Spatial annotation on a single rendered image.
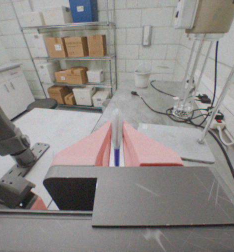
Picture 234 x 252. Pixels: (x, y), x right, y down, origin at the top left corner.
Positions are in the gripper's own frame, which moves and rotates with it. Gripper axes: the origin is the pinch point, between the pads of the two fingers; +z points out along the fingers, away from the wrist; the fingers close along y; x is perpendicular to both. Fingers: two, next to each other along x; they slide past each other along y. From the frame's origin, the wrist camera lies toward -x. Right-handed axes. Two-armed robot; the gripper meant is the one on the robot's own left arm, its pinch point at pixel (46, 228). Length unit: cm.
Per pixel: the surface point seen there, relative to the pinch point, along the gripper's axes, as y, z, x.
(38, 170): 9.3, 1.6, 26.8
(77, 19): 196, -63, 111
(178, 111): 43.7, 13.0, -14.8
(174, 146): 38.9, 27.0, -10.2
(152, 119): 57, 26, 3
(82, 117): 44, 6, 35
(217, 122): 60, 37, -25
